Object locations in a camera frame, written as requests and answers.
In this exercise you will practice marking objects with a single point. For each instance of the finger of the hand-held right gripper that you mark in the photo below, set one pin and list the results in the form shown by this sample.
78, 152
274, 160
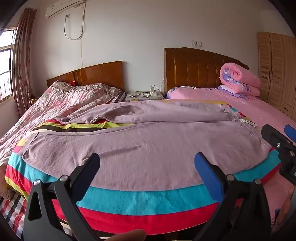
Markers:
291, 133
269, 133

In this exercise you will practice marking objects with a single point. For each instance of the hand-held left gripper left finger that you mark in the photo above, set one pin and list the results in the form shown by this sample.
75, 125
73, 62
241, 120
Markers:
89, 167

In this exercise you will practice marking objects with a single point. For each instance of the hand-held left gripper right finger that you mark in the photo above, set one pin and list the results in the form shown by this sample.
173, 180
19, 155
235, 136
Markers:
208, 176

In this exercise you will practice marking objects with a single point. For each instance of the mauve pants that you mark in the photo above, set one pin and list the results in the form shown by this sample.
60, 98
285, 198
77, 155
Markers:
138, 157

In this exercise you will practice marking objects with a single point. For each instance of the person's right forearm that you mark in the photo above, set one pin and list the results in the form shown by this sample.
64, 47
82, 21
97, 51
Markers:
291, 194

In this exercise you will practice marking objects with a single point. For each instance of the person's left hand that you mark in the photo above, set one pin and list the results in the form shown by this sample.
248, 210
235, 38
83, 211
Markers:
126, 236

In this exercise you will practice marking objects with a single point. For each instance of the pink bed sheet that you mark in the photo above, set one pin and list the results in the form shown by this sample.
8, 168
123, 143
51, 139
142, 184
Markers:
254, 109

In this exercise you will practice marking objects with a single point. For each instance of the striped colourful blanket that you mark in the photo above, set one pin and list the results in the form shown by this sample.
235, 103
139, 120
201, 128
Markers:
138, 199

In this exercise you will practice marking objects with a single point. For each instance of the purple folded cloth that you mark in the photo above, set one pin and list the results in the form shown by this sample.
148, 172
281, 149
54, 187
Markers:
227, 89

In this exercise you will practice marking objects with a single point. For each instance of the rolled pink floral quilt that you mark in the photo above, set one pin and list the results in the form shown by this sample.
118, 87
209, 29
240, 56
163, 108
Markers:
240, 76

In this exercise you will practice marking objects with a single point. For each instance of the light wooden wardrobe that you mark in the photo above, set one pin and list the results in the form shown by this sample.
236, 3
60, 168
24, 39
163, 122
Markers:
277, 69

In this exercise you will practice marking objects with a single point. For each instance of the plaid pillow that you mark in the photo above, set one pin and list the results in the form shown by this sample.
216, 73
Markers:
119, 96

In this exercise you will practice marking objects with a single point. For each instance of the nightstand with floral cover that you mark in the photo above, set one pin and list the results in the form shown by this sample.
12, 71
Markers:
136, 97

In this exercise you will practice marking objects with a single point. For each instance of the plaid bed sheet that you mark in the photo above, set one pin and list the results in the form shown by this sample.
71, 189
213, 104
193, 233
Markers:
13, 208

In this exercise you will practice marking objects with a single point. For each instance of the small red object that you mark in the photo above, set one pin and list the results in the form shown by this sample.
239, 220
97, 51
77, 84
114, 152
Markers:
73, 82

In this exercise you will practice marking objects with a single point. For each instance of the pink purple floral pillow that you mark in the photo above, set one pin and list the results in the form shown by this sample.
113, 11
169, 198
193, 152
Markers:
178, 91

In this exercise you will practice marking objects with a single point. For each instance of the black eyeglasses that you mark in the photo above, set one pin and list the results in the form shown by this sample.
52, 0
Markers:
145, 94

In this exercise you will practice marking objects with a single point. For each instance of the flat wooden headboard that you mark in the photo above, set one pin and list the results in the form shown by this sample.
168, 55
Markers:
99, 74

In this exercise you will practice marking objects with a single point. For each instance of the ribbed wooden headboard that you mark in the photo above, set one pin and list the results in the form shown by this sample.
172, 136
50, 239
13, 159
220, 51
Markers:
196, 71

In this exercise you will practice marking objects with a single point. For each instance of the white power strip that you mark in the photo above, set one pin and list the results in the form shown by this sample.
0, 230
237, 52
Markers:
152, 92

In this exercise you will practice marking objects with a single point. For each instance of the patterned brown curtain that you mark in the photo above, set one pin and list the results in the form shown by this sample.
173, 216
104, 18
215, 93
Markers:
24, 64

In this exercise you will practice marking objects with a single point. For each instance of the window with railing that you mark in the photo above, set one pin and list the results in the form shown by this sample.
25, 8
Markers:
5, 64

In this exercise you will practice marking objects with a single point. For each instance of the white air conditioner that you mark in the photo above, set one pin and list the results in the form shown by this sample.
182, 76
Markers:
64, 8

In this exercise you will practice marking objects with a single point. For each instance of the white wall socket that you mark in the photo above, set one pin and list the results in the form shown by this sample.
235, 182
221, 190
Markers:
196, 42

